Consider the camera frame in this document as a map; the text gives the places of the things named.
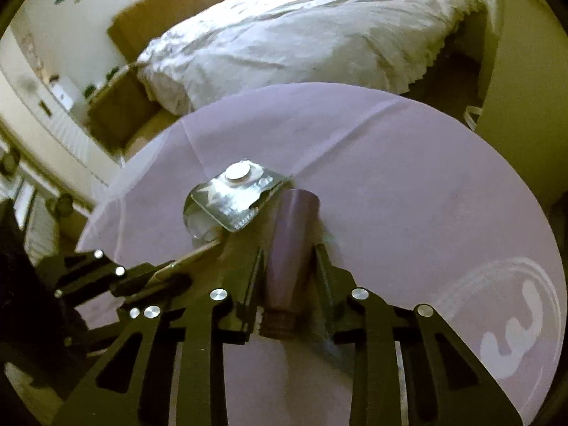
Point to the purple tube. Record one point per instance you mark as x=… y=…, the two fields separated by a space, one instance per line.
x=290 y=239

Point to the wooden bedside table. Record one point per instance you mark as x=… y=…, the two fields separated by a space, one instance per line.
x=120 y=111

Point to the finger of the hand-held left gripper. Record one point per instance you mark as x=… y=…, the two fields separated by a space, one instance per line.
x=102 y=335
x=146 y=282

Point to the cardboard piece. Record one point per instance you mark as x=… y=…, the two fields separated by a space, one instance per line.
x=195 y=255

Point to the wooden headboard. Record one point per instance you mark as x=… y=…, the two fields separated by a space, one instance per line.
x=177 y=4

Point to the bed with white duvet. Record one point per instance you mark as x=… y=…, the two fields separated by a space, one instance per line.
x=310 y=35

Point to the purple tablecloth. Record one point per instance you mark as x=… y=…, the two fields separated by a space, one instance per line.
x=399 y=186

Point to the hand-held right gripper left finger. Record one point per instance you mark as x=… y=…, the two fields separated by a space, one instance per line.
x=255 y=284

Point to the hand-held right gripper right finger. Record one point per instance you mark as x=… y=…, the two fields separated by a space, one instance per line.
x=321 y=275

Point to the silver blister pack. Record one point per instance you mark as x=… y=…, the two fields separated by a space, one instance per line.
x=235 y=195

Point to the white radiator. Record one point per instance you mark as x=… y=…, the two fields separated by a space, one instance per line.
x=66 y=137

